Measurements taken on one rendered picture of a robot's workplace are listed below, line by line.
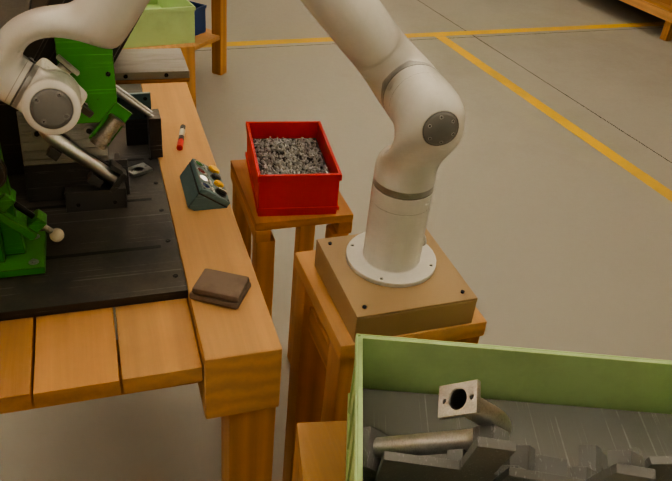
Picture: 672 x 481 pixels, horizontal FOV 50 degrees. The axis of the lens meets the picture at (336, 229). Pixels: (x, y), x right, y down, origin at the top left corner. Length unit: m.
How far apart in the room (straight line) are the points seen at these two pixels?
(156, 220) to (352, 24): 0.69
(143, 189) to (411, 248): 0.67
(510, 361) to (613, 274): 2.12
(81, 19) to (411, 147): 0.56
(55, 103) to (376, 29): 0.51
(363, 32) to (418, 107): 0.15
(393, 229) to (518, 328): 1.57
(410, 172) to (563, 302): 1.87
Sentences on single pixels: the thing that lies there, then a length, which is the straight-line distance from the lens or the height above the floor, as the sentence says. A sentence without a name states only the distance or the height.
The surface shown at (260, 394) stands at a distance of 1.37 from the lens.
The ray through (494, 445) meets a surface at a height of 1.13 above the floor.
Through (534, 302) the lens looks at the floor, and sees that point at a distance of 3.07.
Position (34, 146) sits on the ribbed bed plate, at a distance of 1.73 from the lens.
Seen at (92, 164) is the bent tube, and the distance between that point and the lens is 1.67.
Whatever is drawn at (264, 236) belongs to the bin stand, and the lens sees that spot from 1.84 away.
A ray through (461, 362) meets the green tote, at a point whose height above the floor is 0.92.
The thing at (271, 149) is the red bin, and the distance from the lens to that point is 1.98.
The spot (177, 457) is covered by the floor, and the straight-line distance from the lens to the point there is 2.31.
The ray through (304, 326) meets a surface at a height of 0.69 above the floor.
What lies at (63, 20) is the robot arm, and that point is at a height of 1.43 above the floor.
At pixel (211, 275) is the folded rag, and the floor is 0.93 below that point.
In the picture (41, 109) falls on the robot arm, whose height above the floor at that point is 1.31.
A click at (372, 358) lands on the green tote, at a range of 1.28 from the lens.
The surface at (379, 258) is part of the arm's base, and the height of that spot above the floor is 0.95.
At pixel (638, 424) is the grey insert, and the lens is 1.43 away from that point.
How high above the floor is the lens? 1.79
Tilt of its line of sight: 33 degrees down
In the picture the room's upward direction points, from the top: 6 degrees clockwise
